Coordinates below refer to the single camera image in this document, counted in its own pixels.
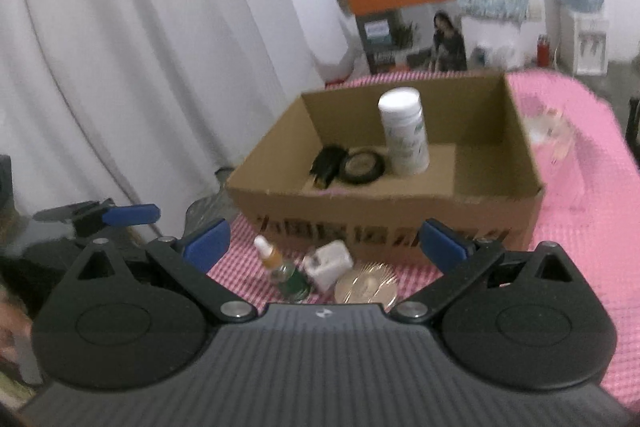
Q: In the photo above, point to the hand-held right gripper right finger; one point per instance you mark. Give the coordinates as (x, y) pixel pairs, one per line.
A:
(445, 244)

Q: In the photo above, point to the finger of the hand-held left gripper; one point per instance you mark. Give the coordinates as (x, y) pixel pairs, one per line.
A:
(130, 214)

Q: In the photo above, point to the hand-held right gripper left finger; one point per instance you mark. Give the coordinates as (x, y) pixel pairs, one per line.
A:
(205, 244)

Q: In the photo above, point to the brown cardboard box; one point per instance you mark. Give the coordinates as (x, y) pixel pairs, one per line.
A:
(400, 212)

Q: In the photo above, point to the black tape roll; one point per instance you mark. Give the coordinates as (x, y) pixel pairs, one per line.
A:
(362, 167)

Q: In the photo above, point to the white plastic bottle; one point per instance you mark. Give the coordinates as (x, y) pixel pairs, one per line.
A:
(407, 132)

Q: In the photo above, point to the dark bag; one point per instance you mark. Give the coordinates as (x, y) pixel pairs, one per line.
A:
(205, 209)

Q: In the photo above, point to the small orange dropper bottle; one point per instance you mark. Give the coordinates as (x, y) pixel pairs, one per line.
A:
(269, 257)

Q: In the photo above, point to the gold round disc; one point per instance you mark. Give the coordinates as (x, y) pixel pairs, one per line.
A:
(367, 289)

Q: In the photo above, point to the small green bottle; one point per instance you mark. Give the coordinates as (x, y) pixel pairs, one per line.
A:
(295, 284)

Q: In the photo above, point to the white power adapter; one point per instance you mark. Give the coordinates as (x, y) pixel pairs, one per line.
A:
(330, 264)

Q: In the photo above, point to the pink checkered blanket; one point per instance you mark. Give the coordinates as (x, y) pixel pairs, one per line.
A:
(590, 207)

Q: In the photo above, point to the clear plastic container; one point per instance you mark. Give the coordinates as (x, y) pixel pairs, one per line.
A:
(547, 132)

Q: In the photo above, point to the red bottle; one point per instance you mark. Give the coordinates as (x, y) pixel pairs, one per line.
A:
(543, 51)

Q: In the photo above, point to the orange printed appliance box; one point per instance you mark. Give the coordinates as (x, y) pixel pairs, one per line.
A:
(400, 7)

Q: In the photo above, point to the white water dispenser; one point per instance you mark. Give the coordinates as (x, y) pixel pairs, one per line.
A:
(585, 42)

